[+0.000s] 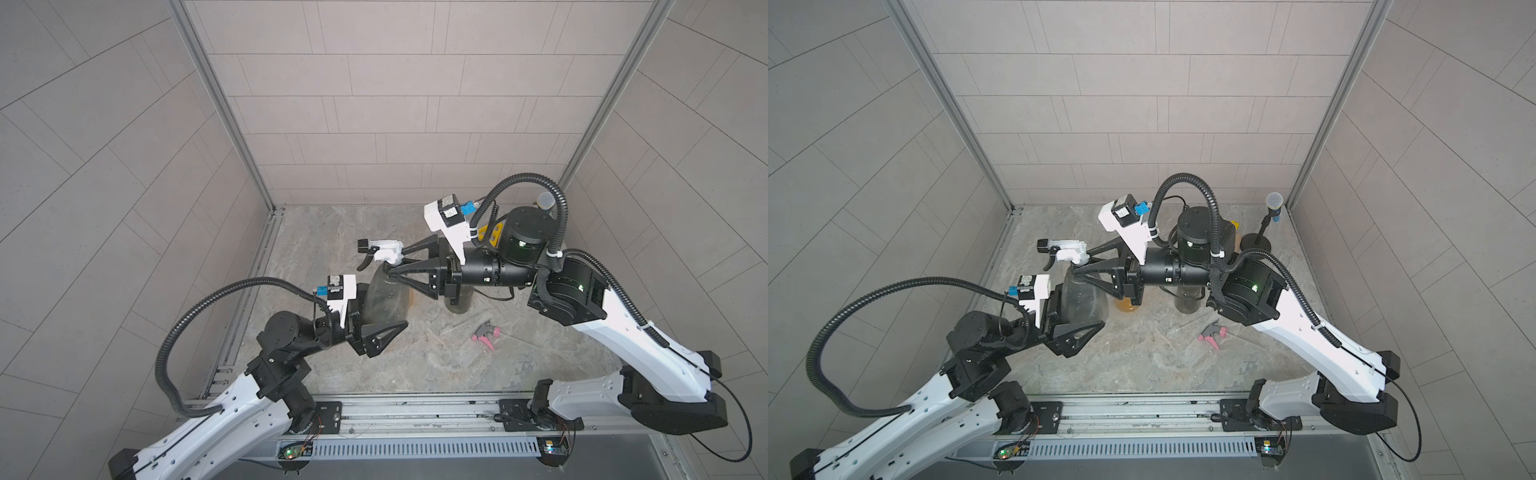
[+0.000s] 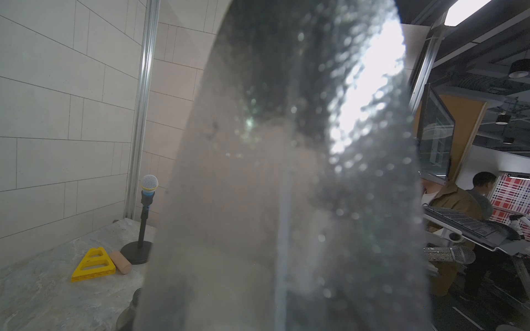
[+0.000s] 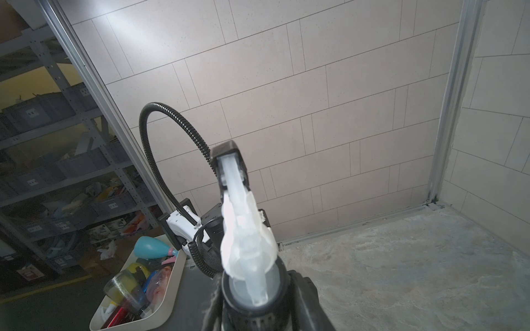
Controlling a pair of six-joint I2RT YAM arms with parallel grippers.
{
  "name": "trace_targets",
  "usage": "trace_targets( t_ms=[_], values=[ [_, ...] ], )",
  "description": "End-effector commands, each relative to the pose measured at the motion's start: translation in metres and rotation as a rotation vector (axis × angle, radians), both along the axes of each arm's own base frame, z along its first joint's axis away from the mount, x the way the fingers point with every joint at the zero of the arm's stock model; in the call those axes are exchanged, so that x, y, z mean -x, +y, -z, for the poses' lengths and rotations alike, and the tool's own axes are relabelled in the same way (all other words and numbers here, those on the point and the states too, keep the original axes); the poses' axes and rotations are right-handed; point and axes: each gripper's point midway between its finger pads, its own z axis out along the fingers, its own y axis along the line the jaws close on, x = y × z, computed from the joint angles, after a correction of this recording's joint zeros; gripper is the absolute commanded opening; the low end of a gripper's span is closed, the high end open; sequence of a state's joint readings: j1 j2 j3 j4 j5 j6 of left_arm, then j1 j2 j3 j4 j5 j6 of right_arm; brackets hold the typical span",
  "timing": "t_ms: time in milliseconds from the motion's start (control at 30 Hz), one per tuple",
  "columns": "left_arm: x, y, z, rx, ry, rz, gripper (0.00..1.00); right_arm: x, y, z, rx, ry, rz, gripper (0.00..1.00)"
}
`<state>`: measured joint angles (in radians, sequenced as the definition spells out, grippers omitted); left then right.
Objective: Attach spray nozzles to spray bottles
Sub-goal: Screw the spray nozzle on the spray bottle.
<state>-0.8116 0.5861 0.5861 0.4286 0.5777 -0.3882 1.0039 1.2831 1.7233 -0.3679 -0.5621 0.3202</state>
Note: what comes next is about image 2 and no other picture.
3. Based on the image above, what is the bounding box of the microphone on black stand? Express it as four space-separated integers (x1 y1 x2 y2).
120 175 159 266

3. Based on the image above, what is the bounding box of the wooden cylinder block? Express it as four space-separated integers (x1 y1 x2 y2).
109 251 133 274

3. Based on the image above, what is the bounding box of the yellow triangle block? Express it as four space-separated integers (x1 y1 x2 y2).
70 247 116 283

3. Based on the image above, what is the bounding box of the dark grey bottle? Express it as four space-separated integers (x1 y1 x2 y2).
115 288 142 331

